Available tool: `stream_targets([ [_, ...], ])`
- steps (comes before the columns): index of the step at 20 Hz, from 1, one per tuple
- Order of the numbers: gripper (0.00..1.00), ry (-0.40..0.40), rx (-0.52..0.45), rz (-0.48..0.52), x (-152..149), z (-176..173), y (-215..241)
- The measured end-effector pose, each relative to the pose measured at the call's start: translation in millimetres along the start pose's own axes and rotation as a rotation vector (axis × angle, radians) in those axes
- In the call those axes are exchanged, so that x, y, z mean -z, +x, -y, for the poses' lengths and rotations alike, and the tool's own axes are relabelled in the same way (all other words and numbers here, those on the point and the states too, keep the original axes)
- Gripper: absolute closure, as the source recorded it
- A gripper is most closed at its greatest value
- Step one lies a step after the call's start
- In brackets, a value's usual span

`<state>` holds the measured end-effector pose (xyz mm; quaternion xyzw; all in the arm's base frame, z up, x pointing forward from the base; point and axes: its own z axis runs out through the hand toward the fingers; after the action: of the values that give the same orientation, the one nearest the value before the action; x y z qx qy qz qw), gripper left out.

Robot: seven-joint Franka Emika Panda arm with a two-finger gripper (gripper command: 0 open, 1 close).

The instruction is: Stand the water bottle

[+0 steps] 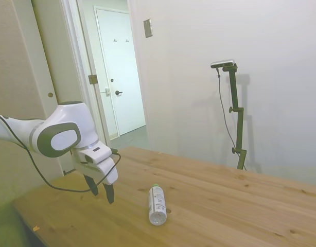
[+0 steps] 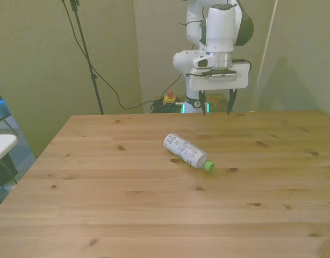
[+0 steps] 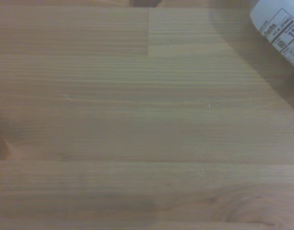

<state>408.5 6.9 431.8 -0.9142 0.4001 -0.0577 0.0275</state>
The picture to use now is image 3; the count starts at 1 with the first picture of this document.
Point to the clear water bottle white label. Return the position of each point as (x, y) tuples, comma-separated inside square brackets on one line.
[(269, 16)]

